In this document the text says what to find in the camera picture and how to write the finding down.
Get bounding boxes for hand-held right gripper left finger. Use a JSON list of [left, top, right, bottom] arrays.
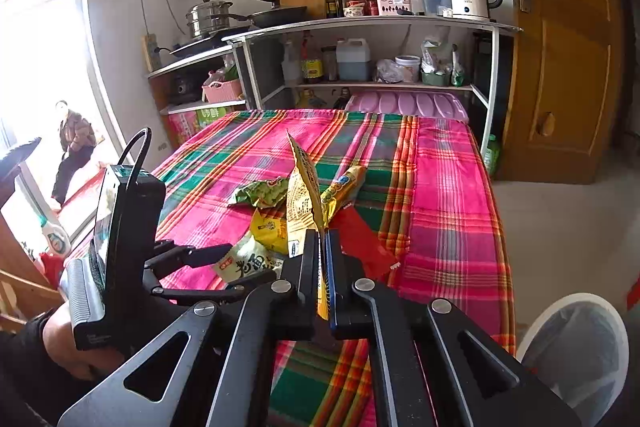
[[57, 229, 321, 427]]

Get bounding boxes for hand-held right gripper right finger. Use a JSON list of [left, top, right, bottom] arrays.
[[325, 229, 581, 427]]

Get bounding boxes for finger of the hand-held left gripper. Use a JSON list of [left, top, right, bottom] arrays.
[[145, 239, 233, 277], [150, 279, 248, 308]]

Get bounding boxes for white green snack packet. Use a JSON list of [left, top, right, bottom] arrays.
[[215, 232, 286, 283]]

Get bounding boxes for white trash bin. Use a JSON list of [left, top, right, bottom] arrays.
[[515, 292, 631, 413]]

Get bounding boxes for person's left forearm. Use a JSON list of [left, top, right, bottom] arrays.
[[0, 312, 66, 427]]

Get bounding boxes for person's left hand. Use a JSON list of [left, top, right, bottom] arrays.
[[42, 304, 126, 380]]

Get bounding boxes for red foil wrapper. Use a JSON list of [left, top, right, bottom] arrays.
[[330, 207, 401, 280]]

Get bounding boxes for small yellow packet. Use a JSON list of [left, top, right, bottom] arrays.
[[249, 208, 291, 255]]

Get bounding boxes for white green plastic tool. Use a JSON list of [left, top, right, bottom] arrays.
[[37, 202, 71, 258]]

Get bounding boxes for green snack wrapper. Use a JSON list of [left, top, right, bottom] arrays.
[[229, 177, 290, 209]]

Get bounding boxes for yellow red snack wrapper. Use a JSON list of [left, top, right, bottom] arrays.
[[320, 165, 367, 228]]

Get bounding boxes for plaid tablecloth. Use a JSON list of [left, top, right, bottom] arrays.
[[65, 108, 517, 427]]

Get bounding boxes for colourful carton box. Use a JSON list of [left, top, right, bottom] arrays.
[[167, 107, 236, 150]]

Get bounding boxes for pink plastic basket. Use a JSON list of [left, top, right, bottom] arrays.
[[201, 78, 244, 104]]

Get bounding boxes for black appliance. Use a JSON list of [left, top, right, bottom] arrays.
[[170, 74, 198, 100]]

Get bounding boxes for purple plastic tray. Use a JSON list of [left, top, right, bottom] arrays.
[[345, 91, 470, 122]]

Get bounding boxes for low white shelf unit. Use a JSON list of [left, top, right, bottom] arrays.
[[146, 44, 251, 142]]

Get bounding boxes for green plastic bottle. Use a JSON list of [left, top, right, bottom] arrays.
[[482, 134, 501, 178]]

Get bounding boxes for clear plastic bottle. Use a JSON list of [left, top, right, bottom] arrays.
[[281, 41, 302, 85]]

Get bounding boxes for yellow label sauce bottle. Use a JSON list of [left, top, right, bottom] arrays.
[[301, 32, 324, 84]]

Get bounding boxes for grey plastic bag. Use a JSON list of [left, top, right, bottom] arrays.
[[375, 58, 403, 84]]

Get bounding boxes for black induction cooker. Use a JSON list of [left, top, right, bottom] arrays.
[[169, 32, 241, 58]]

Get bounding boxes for dark liquid plastic jug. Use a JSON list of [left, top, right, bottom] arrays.
[[336, 38, 372, 82]]

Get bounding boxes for white plastic tub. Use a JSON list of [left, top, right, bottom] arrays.
[[395, 55, 422, 82]]

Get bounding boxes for steel steamer pot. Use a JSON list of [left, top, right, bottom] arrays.
[[186, 0, 234, 40]]

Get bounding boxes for clear plastic bags bundle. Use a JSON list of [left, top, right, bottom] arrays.
[[421, 39, 453, 75]]

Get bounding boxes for black frying pan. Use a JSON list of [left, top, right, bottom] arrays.
[[210, 0, 308, 30]]

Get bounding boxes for pink utensil holder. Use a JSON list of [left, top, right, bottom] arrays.
[[375, 0, 412, 16]]

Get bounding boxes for wooden door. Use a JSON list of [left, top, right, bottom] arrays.
[[492, 0, 626, 185]]

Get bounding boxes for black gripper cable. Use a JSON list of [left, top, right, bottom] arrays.
[[117, 128, 152, 180]]

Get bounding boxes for wall power strip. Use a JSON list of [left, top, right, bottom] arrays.
[[142, 34, 160, 72]]

